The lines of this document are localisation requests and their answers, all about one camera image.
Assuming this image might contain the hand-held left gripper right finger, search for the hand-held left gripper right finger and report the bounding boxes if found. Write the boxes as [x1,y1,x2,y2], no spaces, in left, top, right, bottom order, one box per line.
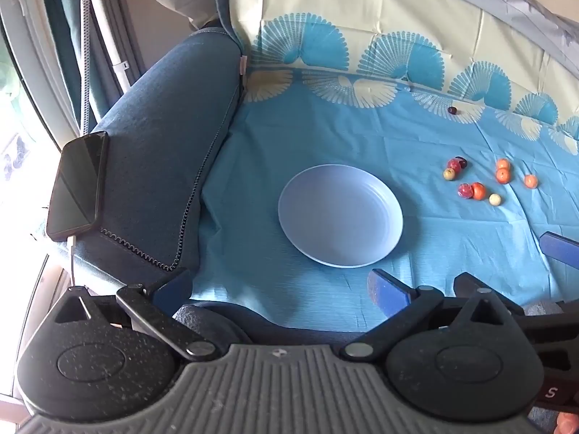
[340,269,521,362]

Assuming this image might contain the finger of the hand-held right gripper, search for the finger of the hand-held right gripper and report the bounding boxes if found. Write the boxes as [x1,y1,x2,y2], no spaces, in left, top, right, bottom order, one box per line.
[539,231,579,268]
[453,271,579,327]

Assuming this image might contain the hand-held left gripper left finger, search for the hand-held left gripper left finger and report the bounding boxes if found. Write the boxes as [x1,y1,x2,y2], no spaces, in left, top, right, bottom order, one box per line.
[43,268,219,363]

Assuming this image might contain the lavender plate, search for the lavender plate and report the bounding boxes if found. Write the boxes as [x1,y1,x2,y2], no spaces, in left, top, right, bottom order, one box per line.
[277,164,404,269]

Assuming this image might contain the person's right hand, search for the person's right hand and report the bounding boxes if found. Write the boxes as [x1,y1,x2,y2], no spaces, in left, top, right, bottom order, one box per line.
[555,409,579,434]

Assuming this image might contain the black smartphone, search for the black smartphone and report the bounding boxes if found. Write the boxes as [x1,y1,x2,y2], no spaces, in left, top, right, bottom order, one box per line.
[46,131,110,242]

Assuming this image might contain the blue sofa armrest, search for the blue sofa armrest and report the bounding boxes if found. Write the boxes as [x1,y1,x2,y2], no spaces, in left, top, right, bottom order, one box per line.
[72,27,246,282]

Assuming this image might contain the blue fan print cloth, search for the blue fan print cloth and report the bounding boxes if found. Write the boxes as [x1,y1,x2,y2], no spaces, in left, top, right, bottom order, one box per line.
[190,0,579,332]

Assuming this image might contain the grey cloth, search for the grey cloth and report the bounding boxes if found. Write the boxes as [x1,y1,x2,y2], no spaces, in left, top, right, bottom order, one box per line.
[375,0,579,71]

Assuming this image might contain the striped cord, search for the striped cord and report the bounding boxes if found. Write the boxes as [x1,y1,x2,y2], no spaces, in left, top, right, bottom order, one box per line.
[80,0,93,137]

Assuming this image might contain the white window frame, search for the white window frame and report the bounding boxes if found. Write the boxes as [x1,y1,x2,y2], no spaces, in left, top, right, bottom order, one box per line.
[0,0,80,154]

